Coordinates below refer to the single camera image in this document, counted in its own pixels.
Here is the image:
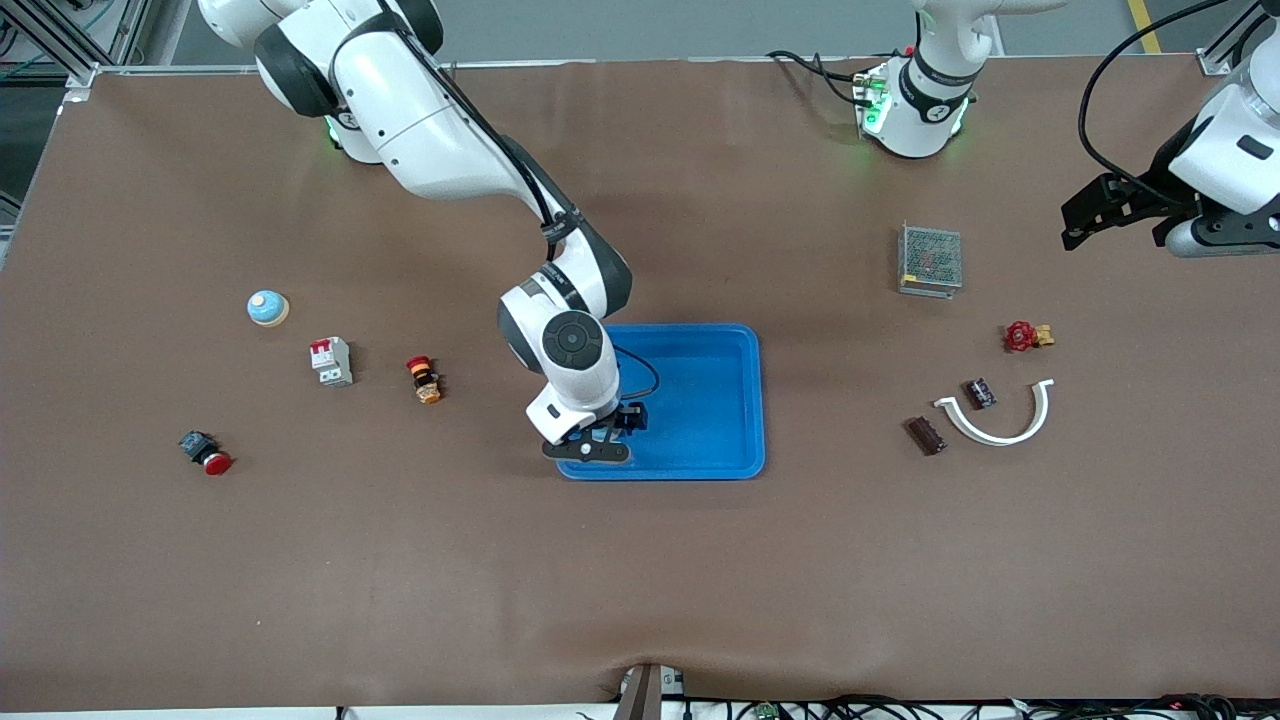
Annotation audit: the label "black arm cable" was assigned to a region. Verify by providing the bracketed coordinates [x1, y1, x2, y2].
[1078, 0, 1226, 196]
[395, 0, 661, 403]

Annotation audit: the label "white circuit breaker red switch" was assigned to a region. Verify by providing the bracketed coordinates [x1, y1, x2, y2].
[309, 336, 354, 389]

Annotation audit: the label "perforated metal power supply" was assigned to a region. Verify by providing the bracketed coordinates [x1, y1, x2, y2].
[897, 222, 964, 300]

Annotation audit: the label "red mushroom pushbutton blue block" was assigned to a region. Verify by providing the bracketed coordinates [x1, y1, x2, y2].
[178, 430, 234, 477]

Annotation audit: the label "white half-round pipe clamp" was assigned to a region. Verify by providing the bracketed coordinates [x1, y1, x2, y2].
[933, 378, 1056, 447]

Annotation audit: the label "brown table cover mat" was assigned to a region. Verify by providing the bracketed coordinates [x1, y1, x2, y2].
[0, 55, 1280, 713]

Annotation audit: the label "aluminium frame profile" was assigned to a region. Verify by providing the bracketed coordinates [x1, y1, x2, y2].
[1198, 0, 1280, 77]
[0, 0, 151, 101]

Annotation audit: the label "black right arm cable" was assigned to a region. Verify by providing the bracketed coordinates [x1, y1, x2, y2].
[395, 0, 661, 403]

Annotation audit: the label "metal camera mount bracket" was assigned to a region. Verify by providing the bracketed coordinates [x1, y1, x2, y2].
[612, 662, 689, 720]

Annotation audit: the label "black base cables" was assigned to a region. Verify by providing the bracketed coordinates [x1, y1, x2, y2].
[765, 48, 871, 106]

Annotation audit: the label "yellow red emergency stop switch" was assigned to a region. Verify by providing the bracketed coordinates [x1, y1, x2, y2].
[405, 355, 443, 405]

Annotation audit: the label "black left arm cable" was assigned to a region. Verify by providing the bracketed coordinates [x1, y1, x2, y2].
[1078, 0, 1226, 196]

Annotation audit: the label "blue plastic tray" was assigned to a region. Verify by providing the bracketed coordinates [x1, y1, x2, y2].
[556, 323, 767, 482]

